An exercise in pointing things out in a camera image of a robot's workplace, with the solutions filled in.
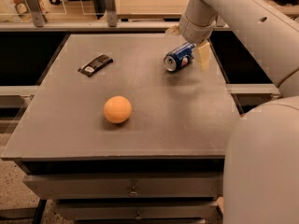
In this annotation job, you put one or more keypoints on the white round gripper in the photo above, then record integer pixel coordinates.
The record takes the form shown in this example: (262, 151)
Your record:
(195, 32)

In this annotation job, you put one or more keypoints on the blue pepsi can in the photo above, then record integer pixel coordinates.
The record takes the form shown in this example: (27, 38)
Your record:
(179, 57)

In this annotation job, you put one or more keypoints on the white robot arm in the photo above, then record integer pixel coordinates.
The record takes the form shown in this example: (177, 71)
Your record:
(261, 166)

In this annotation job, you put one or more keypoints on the wooden desk in background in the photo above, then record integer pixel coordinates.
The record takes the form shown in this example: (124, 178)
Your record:
(173, 8)

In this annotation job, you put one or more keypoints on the black snack bar wrapper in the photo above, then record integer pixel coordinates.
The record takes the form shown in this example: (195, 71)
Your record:
(95, 65)

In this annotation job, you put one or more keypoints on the orange fruit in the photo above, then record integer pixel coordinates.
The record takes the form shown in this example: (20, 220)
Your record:
(117, 109)

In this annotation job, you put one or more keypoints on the upper grey drawer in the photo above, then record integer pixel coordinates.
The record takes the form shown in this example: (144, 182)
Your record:
(133, 185)

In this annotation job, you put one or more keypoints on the grey drawer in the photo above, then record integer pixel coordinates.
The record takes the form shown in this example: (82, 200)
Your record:
(136, 210)
(133, 185)

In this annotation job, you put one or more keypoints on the white bag with orange label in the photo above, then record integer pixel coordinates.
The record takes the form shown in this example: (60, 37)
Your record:
(19, 10)

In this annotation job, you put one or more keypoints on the lower grey drawer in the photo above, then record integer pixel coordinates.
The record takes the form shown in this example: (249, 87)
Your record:
(136, 210)

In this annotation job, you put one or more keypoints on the middle metal bracket post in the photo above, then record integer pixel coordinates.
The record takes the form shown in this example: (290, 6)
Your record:
(112, 17)

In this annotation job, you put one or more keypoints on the metal bracket post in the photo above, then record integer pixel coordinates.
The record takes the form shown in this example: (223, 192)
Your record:
(38, 16)
(112, 17)

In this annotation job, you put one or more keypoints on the left metal bracket post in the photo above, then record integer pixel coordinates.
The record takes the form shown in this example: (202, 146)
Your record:
(38, 16)

